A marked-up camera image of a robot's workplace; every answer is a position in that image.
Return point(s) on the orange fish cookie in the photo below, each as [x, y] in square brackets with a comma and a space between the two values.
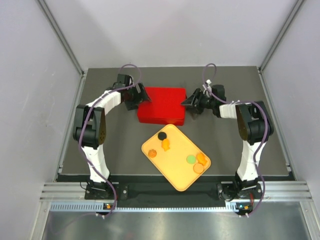
[201, 159]
[165, 144]

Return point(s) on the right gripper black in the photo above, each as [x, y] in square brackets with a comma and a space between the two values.
[195, 107]

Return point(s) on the yellow tray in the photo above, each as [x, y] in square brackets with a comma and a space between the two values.
[172, 163]

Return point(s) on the toothed cable duct strip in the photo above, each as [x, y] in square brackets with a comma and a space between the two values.
[106, 207]

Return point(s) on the green sandwich cookie right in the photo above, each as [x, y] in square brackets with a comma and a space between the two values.
[191, 159]

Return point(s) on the aluminium frame right post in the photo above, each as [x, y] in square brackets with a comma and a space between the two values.
[298, 4]

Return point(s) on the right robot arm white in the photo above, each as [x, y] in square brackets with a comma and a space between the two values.
[254, 126]

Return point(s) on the orange swirl cookie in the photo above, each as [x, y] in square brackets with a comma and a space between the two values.
[152, 153]

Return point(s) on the black sandwich cookie top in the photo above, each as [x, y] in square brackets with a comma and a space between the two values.
[162, 136]

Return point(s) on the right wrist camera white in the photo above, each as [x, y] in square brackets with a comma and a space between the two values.
[207, 83]

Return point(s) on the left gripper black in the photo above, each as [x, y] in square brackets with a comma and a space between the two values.
[142, 95]

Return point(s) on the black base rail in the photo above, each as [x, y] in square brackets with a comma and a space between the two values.
[154, 191]

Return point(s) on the red box lid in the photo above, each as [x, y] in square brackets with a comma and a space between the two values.
[164, 99]

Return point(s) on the aluminium frame post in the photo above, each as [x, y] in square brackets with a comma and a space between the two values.
[298, 4]
[60, 35]

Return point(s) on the round dotted biscuit right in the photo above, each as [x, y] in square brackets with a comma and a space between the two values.
[198, 168]

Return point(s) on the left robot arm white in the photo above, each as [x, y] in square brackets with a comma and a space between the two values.
[89, 130]

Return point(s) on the red cookie box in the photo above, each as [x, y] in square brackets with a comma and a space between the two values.
[161, 118]

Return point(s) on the aluminium frame left post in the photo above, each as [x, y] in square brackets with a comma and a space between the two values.
[60, 35]

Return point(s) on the orange fish cookie right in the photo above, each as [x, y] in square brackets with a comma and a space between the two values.
[201, 159]

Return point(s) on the orange fish cookie left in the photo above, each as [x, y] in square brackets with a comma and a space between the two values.
[165, 144]

